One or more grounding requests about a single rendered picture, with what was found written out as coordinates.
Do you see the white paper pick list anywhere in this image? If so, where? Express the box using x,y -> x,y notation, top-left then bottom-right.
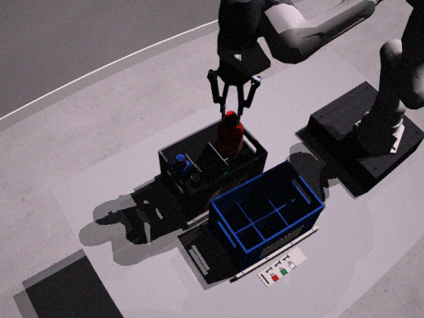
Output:
257,247 -> 307,287

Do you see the black divided crate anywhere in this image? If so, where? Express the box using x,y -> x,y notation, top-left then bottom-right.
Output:
158,118 -> 268,220

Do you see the dark blue crate with dividers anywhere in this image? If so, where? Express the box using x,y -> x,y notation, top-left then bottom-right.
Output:
208,160 -> 325,273

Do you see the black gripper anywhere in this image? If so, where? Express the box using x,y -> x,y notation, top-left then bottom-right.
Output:
207,58 -> 261,126

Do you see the blue bottle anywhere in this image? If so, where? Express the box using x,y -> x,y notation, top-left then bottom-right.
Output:
171,154 -> 193,182

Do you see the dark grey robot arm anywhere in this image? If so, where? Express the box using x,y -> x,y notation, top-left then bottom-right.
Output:
217,0 -> 424,155

